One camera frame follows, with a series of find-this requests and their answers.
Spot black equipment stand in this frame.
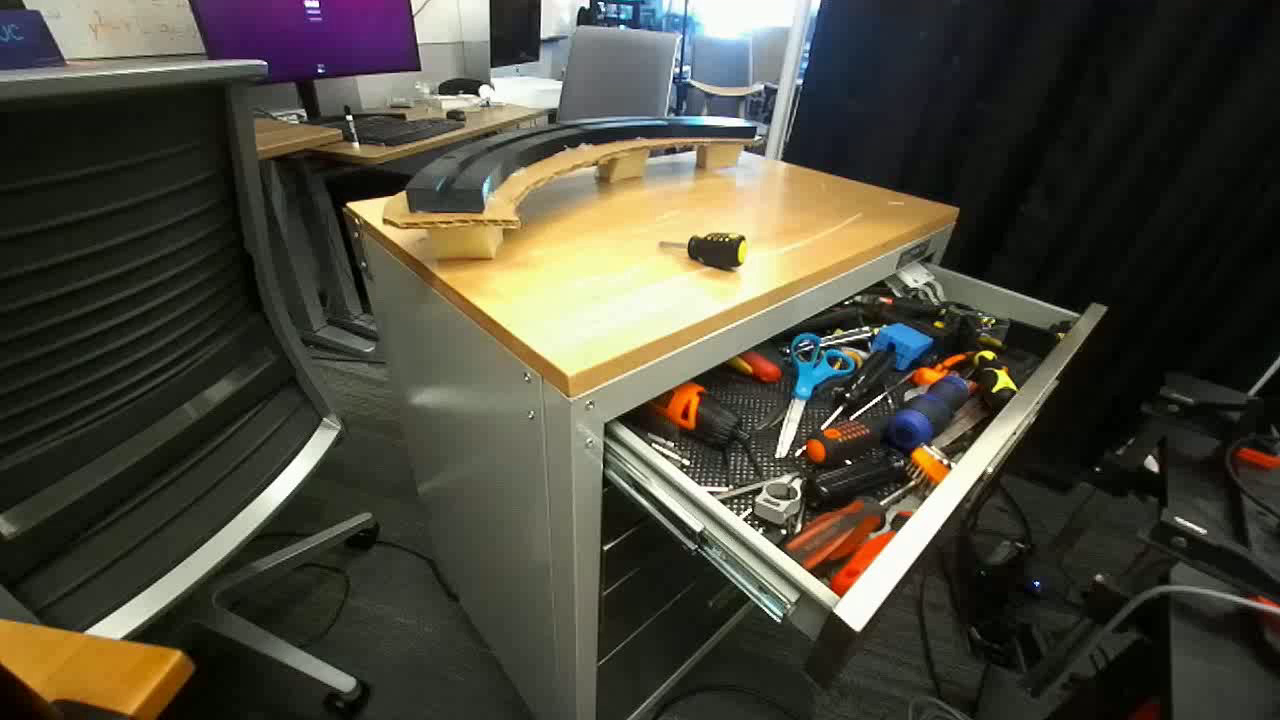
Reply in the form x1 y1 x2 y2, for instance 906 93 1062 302
1035 371 1280 720

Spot grey cable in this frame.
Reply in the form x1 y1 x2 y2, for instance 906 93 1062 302
1098 579 1280 635

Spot yellow black tool handle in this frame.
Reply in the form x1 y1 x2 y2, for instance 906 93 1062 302
963 348 1025 410

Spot white silver tool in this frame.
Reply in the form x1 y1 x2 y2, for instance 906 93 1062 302
891 261 951 307

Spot black mesh office chair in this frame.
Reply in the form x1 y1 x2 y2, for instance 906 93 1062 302
0 56 384 720

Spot curved wooden black track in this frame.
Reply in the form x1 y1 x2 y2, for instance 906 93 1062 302
379 110 762 264

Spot grey padded office chair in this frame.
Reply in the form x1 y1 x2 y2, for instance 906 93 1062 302
555 25 686 124

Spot stubby black yellow screwdriver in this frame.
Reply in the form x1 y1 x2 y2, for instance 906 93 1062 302
656 227 751 274

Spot wooden office desk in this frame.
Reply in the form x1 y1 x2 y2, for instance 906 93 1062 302
253 99 553 176

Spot silver metal socket piece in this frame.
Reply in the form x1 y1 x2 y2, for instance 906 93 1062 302
751 476 807 529

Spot orange black short screwdriver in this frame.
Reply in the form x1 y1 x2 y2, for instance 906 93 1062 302
799 417 884 472

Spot small purple screen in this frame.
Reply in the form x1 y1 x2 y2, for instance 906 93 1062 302
0 7 67 70

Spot black screwdriver with orange collar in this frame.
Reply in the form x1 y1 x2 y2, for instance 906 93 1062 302
804 445 956 521

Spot purple screen monitor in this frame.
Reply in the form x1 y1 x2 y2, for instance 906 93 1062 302
188 0 423 118

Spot black dark monitor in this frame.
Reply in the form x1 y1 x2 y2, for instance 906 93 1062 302
484 0 544 70

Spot black curtain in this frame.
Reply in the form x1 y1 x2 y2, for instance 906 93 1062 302
785 0 1280 457

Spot blue handled scissors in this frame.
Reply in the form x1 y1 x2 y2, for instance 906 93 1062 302
772 331 864 464

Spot thin orange tool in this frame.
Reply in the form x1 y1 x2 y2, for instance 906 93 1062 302
907 348 975 391

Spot orange black utility knife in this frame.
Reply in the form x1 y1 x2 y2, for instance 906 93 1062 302
656 380 745 453

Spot grey metal tool drawer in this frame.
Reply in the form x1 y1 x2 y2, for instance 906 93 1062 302
603 261 1111 638

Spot grey cabinet with wooden top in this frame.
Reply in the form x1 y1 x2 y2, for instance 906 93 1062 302
343 147 963 720

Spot plain orange tool handle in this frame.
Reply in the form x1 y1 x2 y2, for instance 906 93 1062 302
829 529 902 599

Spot small red orange screwdriver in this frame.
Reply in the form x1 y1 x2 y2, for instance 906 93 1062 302
729 348 788 391

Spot blue block tool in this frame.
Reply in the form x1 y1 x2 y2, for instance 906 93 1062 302
873 319 939 380

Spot red black striped screwdriver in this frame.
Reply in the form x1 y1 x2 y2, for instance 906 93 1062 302
781 494 888 579

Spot blue handled screwdriver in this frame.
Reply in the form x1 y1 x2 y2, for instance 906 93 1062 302
884 371 979 457

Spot wooden board corner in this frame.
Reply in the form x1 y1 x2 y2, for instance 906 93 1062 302
0 615 199 720

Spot black keyboard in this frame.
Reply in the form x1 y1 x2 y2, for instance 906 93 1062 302
347 110 470 147

